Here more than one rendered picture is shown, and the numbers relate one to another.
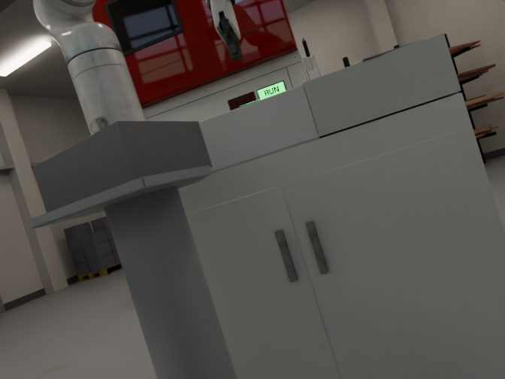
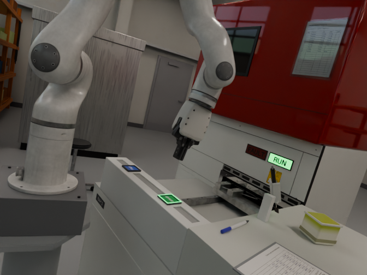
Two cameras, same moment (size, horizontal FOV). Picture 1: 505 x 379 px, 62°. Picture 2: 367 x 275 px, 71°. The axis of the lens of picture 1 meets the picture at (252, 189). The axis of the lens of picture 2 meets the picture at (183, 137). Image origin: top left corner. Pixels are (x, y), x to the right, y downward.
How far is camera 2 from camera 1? 0.92 m
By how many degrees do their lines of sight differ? 38
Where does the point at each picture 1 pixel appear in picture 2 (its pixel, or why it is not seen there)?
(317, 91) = (192, 245)
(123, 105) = (35, 168)
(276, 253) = not seen: outside the picture
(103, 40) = (45, 119)
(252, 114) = (154, 211)
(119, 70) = (46, 143)
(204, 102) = (234, 133)
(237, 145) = (140, 219)
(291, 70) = (306, 158)
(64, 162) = not seen: outside the picture
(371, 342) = not seen: outside the picture
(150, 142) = (8, 213)
